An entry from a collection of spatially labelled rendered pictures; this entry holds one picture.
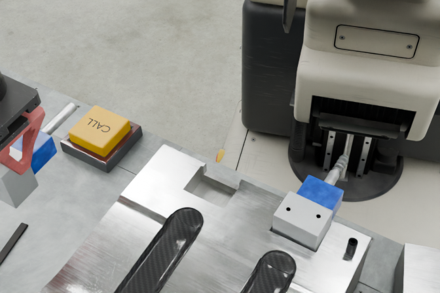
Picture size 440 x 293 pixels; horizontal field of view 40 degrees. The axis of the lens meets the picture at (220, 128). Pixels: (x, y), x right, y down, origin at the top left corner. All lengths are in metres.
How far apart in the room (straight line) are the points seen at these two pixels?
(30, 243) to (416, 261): 0.45
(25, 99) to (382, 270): 0.44
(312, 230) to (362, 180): 0.89
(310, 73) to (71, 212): 0.42
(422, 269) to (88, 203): 0.41
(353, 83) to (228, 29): 1.41
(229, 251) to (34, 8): 2.03
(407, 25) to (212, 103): 1.19
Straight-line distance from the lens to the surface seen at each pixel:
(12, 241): 0.78
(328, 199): 0.65
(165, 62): 2.18
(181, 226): 0.65
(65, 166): 0.83
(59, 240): 0.76
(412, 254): 0.69
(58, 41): 2.36
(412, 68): 0.97
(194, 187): 0.70
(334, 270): 0.62
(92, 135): 0.81
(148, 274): 0.63
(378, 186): 1.48
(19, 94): 0.58
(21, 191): 0.67
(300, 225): 0.61
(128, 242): 0.64
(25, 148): 0.63
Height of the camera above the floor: 1.42
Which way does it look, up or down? 47 degrees down
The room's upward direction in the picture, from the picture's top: 2 degrees counter-clockwise
